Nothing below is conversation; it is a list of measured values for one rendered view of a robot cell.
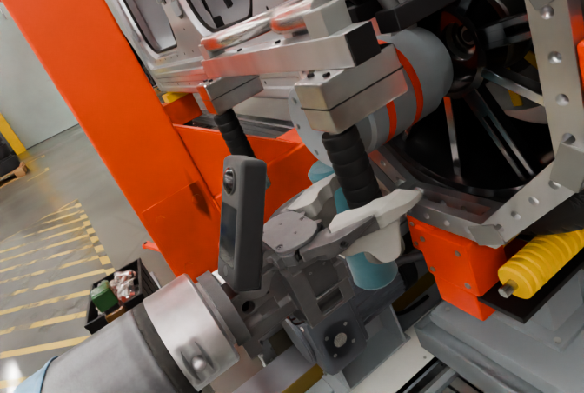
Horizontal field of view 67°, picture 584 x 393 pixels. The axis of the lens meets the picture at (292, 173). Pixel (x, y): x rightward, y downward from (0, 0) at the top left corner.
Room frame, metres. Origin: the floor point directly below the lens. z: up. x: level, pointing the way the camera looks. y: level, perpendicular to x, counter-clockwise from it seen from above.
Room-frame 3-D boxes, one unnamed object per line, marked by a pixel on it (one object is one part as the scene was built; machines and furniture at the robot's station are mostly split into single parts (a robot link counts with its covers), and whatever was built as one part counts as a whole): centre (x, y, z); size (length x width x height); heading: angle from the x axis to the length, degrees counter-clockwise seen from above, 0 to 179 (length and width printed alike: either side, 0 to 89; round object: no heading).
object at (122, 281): (0.97, 0.51, 0.51); 0.20 x 0.14 x 0.13; 12
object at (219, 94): (0.73, 0.03, 0.93); 0.09 x 0.05 x 0.05; 110
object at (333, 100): (0.41, -0.09, 0.93); 0.09 x 0.05 x 0.05; 110
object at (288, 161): (1.11, -0.03, 0.69); 0.52 x 0.17 x 0.35; 110
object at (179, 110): (2.92, 0.65, 0.69); 0.52 x 0.17 x 0.35; 110
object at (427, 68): (0.61, -0.15, 0.85); 0.21 x 0.14 x 0.14; 110
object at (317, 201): (0.43, -0.02, 0.80); 0.09 x 0.03 x 0.06; 137
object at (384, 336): (0.90, -0.04, 0.26); 0.42 x 0.18 x 0.35; 110
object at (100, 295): (0.80, 0.45, 0.64); 0.04 x 0.04 x 0.04; 20
